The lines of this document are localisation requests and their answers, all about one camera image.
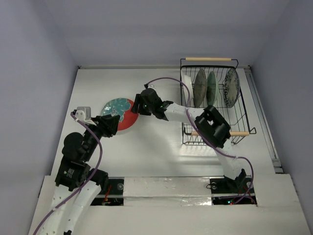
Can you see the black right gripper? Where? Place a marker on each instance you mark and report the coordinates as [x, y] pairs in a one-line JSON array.
[[141, 104]]

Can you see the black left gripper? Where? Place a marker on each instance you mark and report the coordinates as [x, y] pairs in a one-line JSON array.
[[107, 123]]

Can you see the red teal plate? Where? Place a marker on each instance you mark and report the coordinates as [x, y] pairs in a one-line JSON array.
[[121, 107]]

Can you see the white deep plate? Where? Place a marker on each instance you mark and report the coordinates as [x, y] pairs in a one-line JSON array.
[[188, 90]]

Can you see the grey reindeer plate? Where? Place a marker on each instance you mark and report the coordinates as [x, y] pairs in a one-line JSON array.
[[200, 88]]

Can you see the green glass plate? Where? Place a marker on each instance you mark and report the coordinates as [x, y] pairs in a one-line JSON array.
[[212, 88]]

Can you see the blue floral plate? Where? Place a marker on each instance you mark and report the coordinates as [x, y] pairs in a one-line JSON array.
[[231, 88]]

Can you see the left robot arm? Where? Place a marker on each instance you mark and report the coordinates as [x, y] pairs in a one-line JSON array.
[[77, 184]]

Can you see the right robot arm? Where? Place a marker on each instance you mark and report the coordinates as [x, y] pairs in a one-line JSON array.
[[207, 122]]

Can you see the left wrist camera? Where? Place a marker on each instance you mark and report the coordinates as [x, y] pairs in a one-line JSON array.
[[83, 114]]

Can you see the black wire dish rack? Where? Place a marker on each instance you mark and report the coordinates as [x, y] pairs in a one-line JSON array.
[[236, 116]]

